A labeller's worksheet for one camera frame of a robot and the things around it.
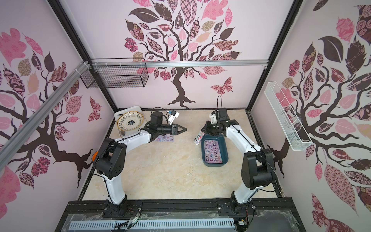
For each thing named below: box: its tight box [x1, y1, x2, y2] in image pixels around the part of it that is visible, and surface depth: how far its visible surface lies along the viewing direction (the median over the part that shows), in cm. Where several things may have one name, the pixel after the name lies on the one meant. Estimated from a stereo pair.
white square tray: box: [114, 105, 148, 138], surface depth 113 cm
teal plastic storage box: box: [200, 133, 229, 168], surface depth 94 cm
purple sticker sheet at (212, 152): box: [203, 139, 223, 164], surface depth 97 cm
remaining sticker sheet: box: [193, 130, 205, 146], surface depth 89 cm
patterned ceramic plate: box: [116, 111, 145, 132], surface depth 113 cm
